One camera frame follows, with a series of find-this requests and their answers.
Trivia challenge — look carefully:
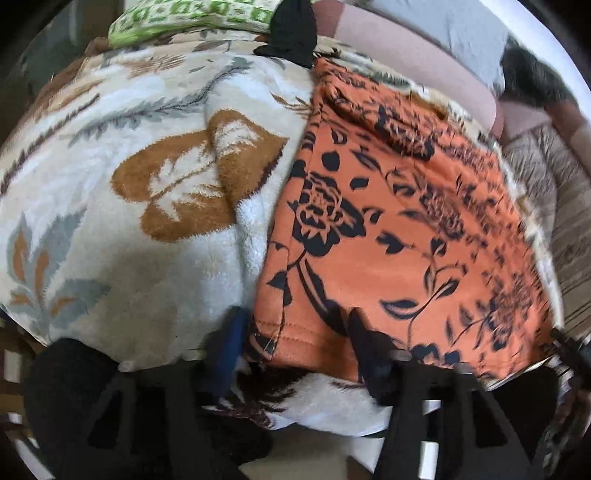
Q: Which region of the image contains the grey pillow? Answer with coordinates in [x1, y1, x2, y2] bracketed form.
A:
[365, 0, 513, 93]

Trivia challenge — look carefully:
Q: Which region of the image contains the brown striped quilt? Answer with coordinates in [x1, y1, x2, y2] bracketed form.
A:
[501, 122, 591, 342]

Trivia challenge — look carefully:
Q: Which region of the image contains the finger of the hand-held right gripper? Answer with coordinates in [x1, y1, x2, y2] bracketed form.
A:
[549, 328, 591, 384]

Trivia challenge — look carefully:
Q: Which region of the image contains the black cloth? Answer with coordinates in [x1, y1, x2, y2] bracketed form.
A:
[253, 0, 319, 70]

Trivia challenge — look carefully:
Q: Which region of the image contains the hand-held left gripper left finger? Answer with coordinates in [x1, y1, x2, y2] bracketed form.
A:
[69, 307, 252, 480]

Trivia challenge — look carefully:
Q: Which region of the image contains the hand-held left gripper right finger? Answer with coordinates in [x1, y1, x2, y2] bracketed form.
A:
[346, 308, 532, 480]

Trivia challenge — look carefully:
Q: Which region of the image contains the orange black floral garment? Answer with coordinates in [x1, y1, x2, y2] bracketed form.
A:
[242, 58, 557, 384]

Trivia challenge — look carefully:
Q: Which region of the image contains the leaf print fleece blanket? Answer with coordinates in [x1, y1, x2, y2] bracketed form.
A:
[0, 34, 566, 437]

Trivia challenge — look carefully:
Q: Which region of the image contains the green patterned pillow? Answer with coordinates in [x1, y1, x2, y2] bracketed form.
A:
[107, 0, 282, 49]

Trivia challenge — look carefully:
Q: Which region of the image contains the dark grey furry cushion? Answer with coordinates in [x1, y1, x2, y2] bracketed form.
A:
[499, 34, 580, 109]

